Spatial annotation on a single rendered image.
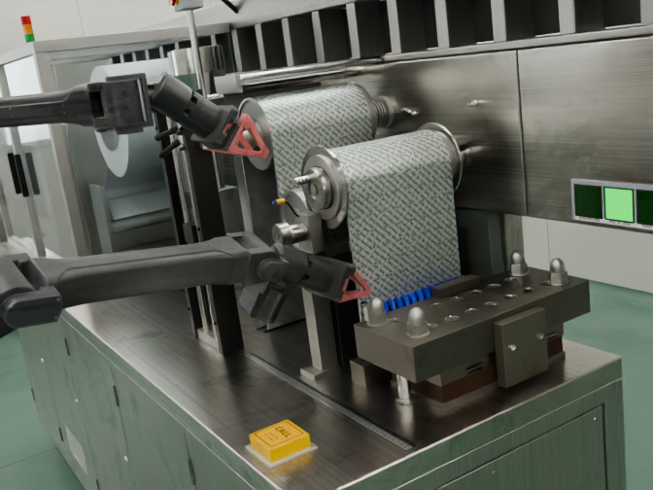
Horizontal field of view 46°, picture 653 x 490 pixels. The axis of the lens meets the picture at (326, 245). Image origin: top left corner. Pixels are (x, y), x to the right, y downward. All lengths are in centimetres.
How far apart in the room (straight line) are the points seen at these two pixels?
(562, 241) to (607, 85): 339
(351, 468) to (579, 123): 66
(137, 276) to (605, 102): 76
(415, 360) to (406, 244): 28
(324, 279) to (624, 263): 326
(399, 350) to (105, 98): 58
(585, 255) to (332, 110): 315
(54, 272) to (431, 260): 70
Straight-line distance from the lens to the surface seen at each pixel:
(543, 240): 475
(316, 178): 132
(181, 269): 110
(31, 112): 129
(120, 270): 105
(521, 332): 130
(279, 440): 119
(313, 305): 139
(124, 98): 118
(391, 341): 122
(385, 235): 136
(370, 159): 134
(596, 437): 146
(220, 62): 198
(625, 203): 130
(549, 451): 137
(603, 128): 131
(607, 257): 447
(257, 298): 123
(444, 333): 122
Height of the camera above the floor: 147
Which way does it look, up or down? 14 degrees down
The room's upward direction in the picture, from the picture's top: 8 degrees counter-clockwise
